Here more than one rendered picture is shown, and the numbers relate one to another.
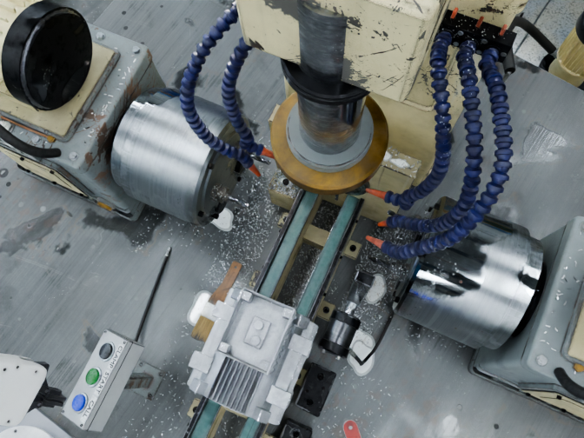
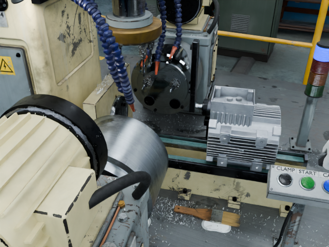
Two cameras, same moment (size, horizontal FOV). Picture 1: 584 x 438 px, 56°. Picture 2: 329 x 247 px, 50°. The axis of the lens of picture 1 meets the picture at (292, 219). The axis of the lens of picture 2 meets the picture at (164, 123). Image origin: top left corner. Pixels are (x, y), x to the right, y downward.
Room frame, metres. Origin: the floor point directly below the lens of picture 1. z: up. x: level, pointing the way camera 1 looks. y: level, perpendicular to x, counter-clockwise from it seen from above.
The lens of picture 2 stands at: (0.57, 0.88, 1.62)
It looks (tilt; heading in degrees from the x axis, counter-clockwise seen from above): 33 degrees down; 251
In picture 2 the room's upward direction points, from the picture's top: straight up
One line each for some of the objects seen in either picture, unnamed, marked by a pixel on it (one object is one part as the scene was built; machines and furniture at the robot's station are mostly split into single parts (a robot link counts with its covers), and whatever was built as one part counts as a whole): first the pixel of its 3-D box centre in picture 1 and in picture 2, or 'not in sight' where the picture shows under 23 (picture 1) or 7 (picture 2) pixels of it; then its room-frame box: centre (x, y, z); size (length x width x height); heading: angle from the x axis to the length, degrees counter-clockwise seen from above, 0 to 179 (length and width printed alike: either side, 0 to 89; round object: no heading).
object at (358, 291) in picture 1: (358, 291); (194, 77); (0.13, -0.10, 1.12); 0.04 x 0.03 x 0.26; 147
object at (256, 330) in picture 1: (257, 331); (232, 105); (0.09, 0.09, 1.11); 0.12 x 0.11 x 0.07; 149
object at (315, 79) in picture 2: not in sight; (317, 76); (-0.30, -0.01, 1.10); 0.06 x 0.06 x 0.04
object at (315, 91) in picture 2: not in sight; (315, 88); (-0.30, -0.01, 1.05); 0.06 x 0.06 x 0.04
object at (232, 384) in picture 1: (254, 355); (242, 134); (0.05, 0.11, 1.01); 0.20 x 0.19 x 0.19; 149
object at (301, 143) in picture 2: not in sight; (312, 98); (-0.30, -0.01, 1.01); 0.08 x 0.08 x 0.42; 57
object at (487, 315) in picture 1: (475, 278); (170, 72); (0.13, -0.33, 1.04); 0.41 x 0.25 x 0.25; 57
